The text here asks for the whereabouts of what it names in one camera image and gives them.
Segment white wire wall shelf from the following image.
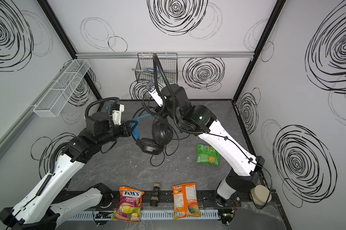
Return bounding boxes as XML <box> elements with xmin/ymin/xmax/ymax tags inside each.
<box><xmin>33</xmin><ymin>59</ymin><xmax>90</xmax><ymax>117</ymax></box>

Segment small dark bottle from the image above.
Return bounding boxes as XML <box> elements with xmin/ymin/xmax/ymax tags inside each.
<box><xmin>150</xmin><ymin>183</ymin><xmax>161</xmax><ymax>207</ymax></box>

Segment Fox's fruits candy bag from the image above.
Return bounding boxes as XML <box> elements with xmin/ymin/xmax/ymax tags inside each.
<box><xmin>113</xmin><ymin>186</ymin><xmax>145</xmax><ymax>222</ymax></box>

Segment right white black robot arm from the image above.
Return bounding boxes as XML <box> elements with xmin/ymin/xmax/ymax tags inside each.
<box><xmin>152</xmin><ymin>53</ymin><xmax>265</xmax><ymax>206</ymax></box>

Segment black wire wall basket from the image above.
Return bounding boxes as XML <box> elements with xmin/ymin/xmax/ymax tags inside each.
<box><xmin>131</xmin><ymin>52</ymin><xmax>178</xmax><ymax>84</ymax></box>

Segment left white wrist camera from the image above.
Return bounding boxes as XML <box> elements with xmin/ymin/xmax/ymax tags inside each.
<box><xmin>107</xmin><ymin>103</ymin><xmax>125</xmax><ymax>125</ymax></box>

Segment beige tape roll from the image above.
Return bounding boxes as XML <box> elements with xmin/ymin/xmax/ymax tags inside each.
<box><xmin>250</xmin><ymin>185</ymin><xmax>272</xmax><ymax>208</ymax></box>

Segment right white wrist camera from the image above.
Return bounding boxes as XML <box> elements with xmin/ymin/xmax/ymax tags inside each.
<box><xmin>145</xmin><ymin>80</ymin><xmax>163</xmax><ymax>107</ymax></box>

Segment white slotted cable duct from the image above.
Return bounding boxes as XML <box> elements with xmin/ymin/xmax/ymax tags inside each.
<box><xmin>68</xmin><ymin>209</ymin><xmax>220</xmax><ymax>221</ymax></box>

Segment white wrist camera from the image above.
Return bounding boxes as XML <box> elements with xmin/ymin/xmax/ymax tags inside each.
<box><xmin>107</xmin><ymin>103</ymin><xmax>125</xmax><ymax>125</ymax></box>
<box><xmin>145</xmin><ymin>80</ymin><xmax>163</xmax><ymax>107</ymax></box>

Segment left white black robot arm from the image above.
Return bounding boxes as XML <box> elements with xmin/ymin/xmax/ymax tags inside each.
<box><xmin>0</xmin><ymin>97</ymin><xmax>137</xmax><ymax>230</ymax></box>

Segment orange snack bag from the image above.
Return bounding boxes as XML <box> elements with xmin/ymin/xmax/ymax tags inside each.
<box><xmin>172</xmin><ymin>183</ymin><xmax>201</xmax><ymax>220</ymax></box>

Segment green snack bag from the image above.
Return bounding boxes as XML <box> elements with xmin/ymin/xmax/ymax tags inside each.
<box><xmin>196</xmin><ymin>144</ymin><xmax>220</xmax><ymax>166</ymax></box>

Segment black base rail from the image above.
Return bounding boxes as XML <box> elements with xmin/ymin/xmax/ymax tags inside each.
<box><xmin>52</xmin><ymin>190</ymin><xmax>242</xmax><ymax>209</ymax></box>

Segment black blue headphones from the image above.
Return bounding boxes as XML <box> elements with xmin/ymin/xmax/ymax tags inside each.
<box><xmin>132</xmin><ymin>114</ymin><xmax>174</xmax><ymax>155</ymax></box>

